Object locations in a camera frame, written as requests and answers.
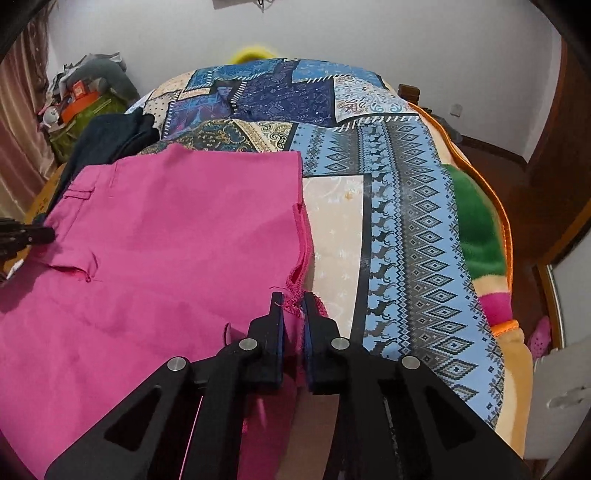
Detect pink pants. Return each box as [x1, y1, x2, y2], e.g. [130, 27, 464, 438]
[1, 144, 312, 479]

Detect wooden stool with cutouts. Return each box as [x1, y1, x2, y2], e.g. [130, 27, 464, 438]
[24, 164, 65, 224]

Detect green patterned storage bag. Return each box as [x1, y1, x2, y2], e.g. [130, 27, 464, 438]
[49, 92, 127, 164]

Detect dark navy folded garment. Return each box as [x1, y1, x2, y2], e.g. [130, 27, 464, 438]
[33, 108, 159, 225]

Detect orange box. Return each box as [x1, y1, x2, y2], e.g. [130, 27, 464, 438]
[60, 80, 100, 123]

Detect pink slipper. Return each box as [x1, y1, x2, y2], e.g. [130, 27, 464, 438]
[528, 316, 552, 360]

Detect pink striped curtain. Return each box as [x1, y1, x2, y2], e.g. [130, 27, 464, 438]
[1, 1, 57, 220]

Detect grey plush toy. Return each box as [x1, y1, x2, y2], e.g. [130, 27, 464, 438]
[54, 52, 139, 104]

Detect patchwork patterned bedspread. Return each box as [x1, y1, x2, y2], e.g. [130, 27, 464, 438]
[137, 58, 505, 430]

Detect green orange fleece blanket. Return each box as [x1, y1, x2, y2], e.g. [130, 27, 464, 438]
[411, 105, 533, 456]

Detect yellow fluffy cushion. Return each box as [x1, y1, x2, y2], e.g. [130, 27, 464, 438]
[229, 45, 277, 65]

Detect wooden door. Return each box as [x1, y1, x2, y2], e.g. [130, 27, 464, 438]
[528, 44, 590, 254]

